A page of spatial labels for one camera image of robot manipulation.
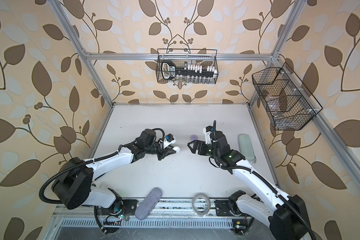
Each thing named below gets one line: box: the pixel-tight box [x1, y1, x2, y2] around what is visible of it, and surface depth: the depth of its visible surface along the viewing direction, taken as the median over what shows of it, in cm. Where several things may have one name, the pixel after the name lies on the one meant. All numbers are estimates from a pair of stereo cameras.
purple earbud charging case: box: [190, 134, 198, 141], surface depth 103 cm
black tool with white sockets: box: [161, 59, 219, 80], surface depth 84 cm
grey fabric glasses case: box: [135, 187, 163, 221], surface depth 74 cm
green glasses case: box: [238, 133, 256, 162], surface depth 98 cm
